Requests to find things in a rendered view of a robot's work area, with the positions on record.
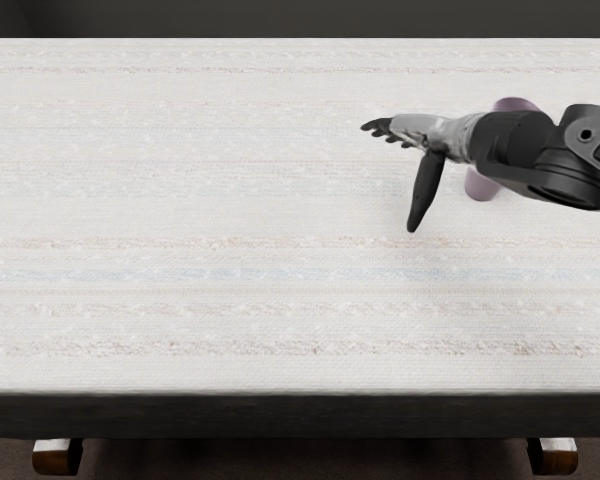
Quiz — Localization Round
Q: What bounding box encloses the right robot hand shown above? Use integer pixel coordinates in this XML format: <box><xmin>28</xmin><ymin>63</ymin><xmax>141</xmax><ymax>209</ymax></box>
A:
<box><xmin>360</xmin><ymin>112</ymin><xmax>483</xmax><ymax>234</ymax></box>

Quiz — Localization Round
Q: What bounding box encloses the mauve plastic cup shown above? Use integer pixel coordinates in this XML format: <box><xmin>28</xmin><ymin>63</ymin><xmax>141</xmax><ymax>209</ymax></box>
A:
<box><xmin>463</xmin><ymin>96</ymin><xmax>540</xmax><ymax>202</ymax></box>

